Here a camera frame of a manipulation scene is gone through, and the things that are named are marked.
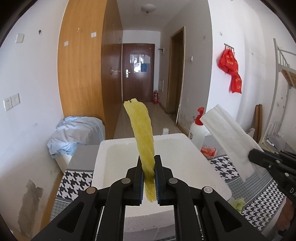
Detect white foam box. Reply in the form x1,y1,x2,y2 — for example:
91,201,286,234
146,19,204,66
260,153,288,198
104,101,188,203
92,133,232,232

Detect leaning wooden boards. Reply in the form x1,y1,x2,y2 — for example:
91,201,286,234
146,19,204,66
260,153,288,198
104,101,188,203
254,105,263,143

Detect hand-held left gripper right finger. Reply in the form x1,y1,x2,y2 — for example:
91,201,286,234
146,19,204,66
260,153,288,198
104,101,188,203
154,155,266,241

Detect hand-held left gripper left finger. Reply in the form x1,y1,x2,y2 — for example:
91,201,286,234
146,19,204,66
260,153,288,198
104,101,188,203
30,156,142,241

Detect houndstooth table cloth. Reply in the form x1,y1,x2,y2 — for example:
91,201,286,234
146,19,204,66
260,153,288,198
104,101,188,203
50,145,292,232

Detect wooden wardrobe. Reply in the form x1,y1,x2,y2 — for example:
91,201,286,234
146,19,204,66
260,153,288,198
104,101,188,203
57,0,123,139

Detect white metal bunk ladder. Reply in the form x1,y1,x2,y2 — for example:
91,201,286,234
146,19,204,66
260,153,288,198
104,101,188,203
261,38,296,144

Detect red hanging banners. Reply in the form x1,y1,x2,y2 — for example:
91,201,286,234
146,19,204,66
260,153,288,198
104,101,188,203
218,48,242,94

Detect red snack packet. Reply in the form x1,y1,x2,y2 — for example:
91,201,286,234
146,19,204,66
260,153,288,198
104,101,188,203
200,146,218,159

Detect light blue cloth pile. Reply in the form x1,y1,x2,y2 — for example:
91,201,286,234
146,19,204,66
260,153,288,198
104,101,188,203
47,116,105,159

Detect white cloth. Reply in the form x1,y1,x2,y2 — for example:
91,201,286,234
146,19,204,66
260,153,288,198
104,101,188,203
199,104,269,182

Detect white pump bottle red top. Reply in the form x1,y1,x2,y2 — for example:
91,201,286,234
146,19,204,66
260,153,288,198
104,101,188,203
188,107,206,151

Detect yellow green packet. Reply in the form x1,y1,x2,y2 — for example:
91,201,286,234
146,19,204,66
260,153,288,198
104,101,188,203
231,197,245,215

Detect yellow cloth strip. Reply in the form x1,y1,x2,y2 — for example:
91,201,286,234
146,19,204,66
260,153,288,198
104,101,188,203
123,98,156,202

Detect person's right forearm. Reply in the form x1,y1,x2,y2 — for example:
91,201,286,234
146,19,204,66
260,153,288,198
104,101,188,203
281,197,296,234

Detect wooden side door frame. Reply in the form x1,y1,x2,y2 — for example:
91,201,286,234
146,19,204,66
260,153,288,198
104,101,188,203
167,27,186,126

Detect dark brown door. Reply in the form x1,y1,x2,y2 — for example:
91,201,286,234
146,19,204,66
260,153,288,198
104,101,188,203
122,43,155,103

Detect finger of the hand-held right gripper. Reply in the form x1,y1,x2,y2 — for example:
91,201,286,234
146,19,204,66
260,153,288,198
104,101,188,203
274,150,296,163
248,148,281,173

